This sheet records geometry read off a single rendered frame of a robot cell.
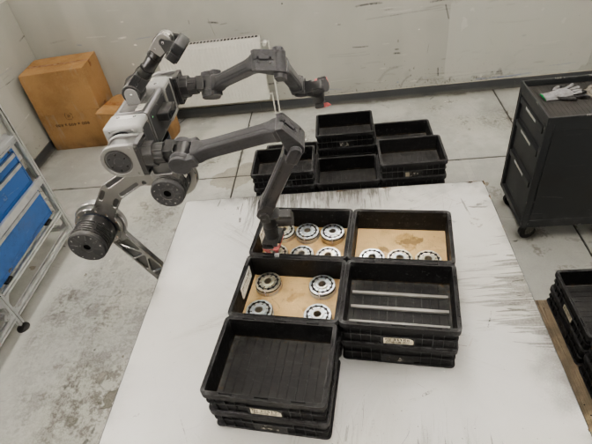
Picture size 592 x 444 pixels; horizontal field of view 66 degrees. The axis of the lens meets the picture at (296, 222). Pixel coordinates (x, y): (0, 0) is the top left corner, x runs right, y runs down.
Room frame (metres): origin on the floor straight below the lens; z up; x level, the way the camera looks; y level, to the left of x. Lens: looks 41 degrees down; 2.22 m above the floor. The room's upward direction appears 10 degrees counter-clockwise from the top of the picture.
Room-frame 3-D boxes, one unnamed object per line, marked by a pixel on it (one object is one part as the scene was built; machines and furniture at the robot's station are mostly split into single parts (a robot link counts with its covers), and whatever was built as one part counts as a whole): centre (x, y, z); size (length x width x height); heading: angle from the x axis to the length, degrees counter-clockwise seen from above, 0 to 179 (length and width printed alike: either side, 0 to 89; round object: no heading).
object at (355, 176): (2.44, -0.38, 0.31); 0.40 x 0.30 x 0.34; 81
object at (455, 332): (1.02, -0.32, 0.92); 0.40 x 0.30 x 0.02; 73
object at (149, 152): (1.35, 0.43, 1.45); 0.09 x 0.08 x 0.12; 171
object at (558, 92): (2.26, -1.61, 0.88); 0.25 x 0.19 x 0.03; 81
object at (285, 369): (0.85, 0.15, 0.87); 0.40 x 0.30 x 0.11; 73
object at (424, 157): (2.37, -0.78, 0.37); 0.40 x 0.30 x 0.45; 81
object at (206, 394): (0.85, 0.15, 0.92); 0.40 x 0.30 x 0.02; 73
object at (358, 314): (1.02, -0.32, 0.87); 0.40 x 0.30 x 0.11; 73
